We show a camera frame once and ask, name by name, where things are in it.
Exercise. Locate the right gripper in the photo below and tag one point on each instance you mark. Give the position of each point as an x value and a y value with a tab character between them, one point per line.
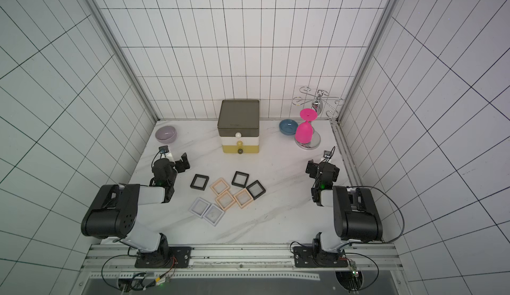
315	169

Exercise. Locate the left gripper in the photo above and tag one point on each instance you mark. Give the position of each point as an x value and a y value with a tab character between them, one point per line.
179	163

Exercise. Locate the black brooch box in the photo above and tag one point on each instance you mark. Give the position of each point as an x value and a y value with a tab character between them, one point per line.
240	179
256	189
199	182

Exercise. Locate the peach brooch box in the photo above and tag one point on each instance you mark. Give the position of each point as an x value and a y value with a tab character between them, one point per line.
225	200
219	186
243	198

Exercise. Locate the three-tier drawer cabinet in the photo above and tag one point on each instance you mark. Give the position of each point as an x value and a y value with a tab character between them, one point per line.
239	126

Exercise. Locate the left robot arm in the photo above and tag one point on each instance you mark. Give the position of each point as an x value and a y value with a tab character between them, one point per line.
114	214

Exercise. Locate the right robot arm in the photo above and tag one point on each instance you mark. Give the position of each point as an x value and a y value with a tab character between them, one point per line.
355	217

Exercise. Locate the peach brooch box top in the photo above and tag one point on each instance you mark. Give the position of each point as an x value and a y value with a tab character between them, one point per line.
219	186

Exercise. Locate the white brooch box left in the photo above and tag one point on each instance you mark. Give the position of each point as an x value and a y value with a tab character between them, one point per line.
199	207

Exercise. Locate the white brooch box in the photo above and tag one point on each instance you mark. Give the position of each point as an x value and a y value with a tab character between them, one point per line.
213	215
199	207

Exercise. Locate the white brooch box right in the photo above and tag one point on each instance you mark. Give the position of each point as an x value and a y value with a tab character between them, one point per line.
213	215

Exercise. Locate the purple bowl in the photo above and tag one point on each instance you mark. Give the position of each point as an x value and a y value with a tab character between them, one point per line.
166	134

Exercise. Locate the pink plastic goblet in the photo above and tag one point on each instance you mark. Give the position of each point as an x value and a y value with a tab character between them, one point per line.
304	132

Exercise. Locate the blue bowl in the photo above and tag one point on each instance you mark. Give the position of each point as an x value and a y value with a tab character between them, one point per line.
288	127

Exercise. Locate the chrome glass rack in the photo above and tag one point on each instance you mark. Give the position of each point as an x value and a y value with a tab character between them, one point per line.
320	100

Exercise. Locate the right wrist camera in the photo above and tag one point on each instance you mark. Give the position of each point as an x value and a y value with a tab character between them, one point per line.
328	154

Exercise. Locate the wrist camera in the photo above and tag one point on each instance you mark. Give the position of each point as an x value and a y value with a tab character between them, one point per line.
165	152
328	154

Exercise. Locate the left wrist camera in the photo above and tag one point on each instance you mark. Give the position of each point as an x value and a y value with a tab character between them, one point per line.
165	152

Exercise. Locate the aluminium mounting rail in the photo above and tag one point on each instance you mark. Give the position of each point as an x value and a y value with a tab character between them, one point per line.
241	260

